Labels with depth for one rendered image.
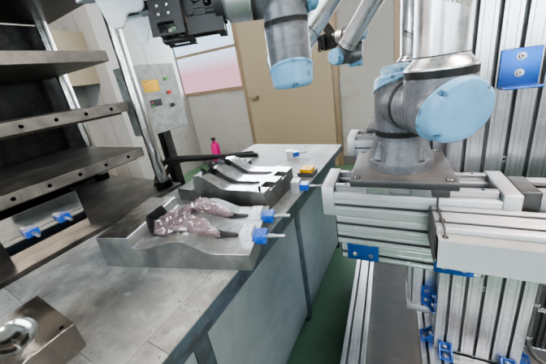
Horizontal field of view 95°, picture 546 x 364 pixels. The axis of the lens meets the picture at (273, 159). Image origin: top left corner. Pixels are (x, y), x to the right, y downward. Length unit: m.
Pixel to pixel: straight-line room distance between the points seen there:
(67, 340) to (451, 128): 0.86
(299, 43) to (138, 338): 0.70
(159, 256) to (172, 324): 0.23
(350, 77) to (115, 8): 2.98
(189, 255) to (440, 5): 0.80
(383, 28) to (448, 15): 2.76
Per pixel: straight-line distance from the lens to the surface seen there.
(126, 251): 0.95
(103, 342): 0.80
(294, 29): 0.45
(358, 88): 3.30
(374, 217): 0.74
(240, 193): 1.04
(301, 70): 0.44
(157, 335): 0.73
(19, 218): 1.37
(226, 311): 0.89
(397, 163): 0.66
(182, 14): 0.47
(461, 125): 0.53
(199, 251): 0.79
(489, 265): 0.66
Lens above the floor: 1.31
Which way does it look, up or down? 19 degrees down
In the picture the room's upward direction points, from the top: 9 degrees counter-clockwise
